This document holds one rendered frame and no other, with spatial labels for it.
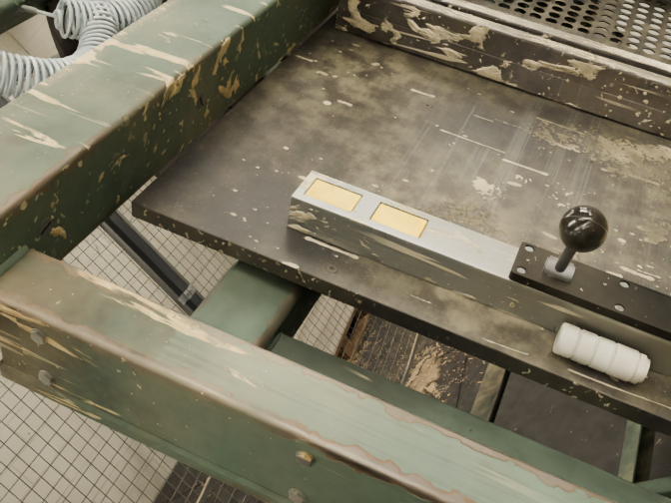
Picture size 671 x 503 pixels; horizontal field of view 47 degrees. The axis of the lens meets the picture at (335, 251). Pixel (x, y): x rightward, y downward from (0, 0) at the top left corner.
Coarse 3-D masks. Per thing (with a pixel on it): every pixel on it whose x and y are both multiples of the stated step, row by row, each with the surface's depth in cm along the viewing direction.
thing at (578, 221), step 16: (576, 208) 61; (592, 208) 61; (560, 224) 62; (576, 224) 60; (592, 224) 60; (576, 240) 61; (592, 240) 60; (560, 256) 68; (544, 272) 71; (560, 272) 71
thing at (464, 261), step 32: (352, 192) 78; (288, 224) 78; (320, 224) 77; (352, 224) 75; (448, 224) 76; (384, 256) 76; (416, 256) 74; (448, 256) 73; (480, 256) 73; (512, 256) 74; (448, 288) 75; (480, 288) 73; (512, 288) 72; (544, 320) 72; (576, 320) 71; (608, 320) 70; (640, 352) 70
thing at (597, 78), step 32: (352, 0) 108; (384, 0) 106; (416, 0) 105; (448, 0) 107; (352, 32) 111; (384, 32) 109; (416, 32) 107; (448, 32) 105; (480, 32) 103; (512, 32) 102; (544, 32) 104; (448, 64) 108; (480, 64) 106; (512, 64) 104; (544, 64) 102; (576, 64) 101; (608, 64) 99; (640, 64) 101; (544, 96) 105; (576, 96) 103; (608, 96) 101; (640, 96) 100; (640, 128) 102
